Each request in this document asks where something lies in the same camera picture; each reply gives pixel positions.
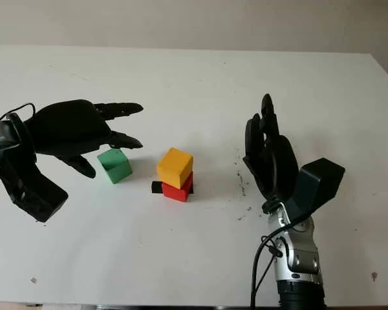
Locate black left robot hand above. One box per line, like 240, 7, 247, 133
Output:
24, 99, 145, 179

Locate yellow wooden block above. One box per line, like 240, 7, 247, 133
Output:
156, 147, 194, 189

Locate red wooden block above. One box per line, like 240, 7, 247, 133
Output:
161, 172, 194, 203

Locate green wooden block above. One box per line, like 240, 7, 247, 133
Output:
96, 148, 133, 185

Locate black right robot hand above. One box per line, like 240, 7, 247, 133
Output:
242, 93, 301, 212

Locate black tape strip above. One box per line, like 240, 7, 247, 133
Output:
151, 181, 195, 195

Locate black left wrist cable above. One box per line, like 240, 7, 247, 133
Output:
0, 102, 37, 185

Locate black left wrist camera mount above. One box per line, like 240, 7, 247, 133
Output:
0, 154, 69, 223

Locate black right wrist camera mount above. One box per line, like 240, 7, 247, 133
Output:
286, 158, 346, 224

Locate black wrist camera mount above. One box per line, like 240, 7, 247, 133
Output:
286, 158, 346, 224
0, 154, 69, 223

